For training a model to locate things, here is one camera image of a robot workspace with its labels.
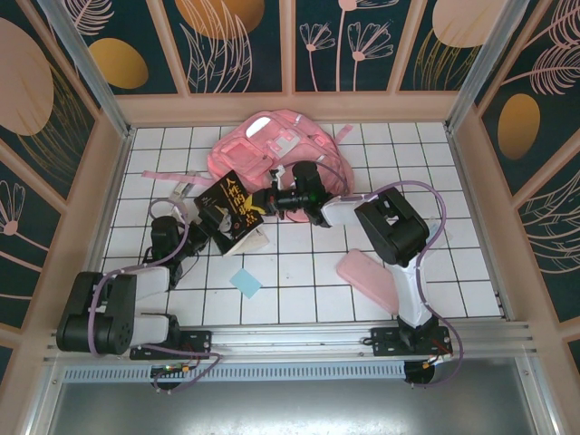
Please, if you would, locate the black book with yellow print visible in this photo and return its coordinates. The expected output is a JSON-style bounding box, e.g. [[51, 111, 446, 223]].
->
[[193, 170, 269, 257]]

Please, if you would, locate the small clear plastic case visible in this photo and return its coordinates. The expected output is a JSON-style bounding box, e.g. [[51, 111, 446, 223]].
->
[[169, 169, 203, 200]]

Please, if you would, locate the pink student backpack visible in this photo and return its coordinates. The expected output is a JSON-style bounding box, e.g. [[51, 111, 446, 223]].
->
[[140, 108, 357, 223]]

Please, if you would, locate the light blue sticky notepad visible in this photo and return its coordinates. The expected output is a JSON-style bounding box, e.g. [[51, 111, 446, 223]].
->
[[228, 267, 266, 300]]

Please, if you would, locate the pink pencil case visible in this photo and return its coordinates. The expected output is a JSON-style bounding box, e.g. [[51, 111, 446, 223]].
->
[[335, 247, 402, 314]]

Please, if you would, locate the translucent white plastic box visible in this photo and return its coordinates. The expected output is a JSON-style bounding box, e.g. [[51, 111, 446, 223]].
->
[[425, 216, 450, 249]]

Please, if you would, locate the aluminium table edge strip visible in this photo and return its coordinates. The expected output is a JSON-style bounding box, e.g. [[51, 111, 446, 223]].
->
[[446, 128, 517, 321], [67, 129, 137, 328]]

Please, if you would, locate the grey metal sheet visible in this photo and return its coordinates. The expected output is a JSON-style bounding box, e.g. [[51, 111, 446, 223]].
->
[[26, 357, 561, 435]]

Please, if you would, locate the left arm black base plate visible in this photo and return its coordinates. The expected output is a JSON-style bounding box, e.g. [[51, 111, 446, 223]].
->
[[130, 329, 214, 362]]

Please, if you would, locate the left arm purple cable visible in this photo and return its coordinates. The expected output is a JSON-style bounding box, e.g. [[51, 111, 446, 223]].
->
[[88, 198, 223, 394]]

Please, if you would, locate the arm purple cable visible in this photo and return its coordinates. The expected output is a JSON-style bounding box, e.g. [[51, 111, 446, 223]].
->
[[88, 198, 223, 394], [314, 160, 464, 390]]

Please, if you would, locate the aluminium mounting rail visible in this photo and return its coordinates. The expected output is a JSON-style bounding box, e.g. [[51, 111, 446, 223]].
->
[[43, 320, 540, 363]]

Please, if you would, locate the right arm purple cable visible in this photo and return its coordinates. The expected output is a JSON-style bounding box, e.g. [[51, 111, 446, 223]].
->
[[314, 160, 464, 390]]

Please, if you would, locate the grey slotted cable duct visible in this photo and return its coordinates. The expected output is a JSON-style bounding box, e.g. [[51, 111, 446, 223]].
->
[[63, 364, 407, 382]]

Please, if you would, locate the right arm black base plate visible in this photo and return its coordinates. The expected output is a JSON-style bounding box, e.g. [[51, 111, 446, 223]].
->
[[370, 325, 453, 362]]

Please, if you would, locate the aluminium corner post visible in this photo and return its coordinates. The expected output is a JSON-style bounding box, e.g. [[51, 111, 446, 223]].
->
[[35, 0, 136, 140], [444, 0, 531, 133]]

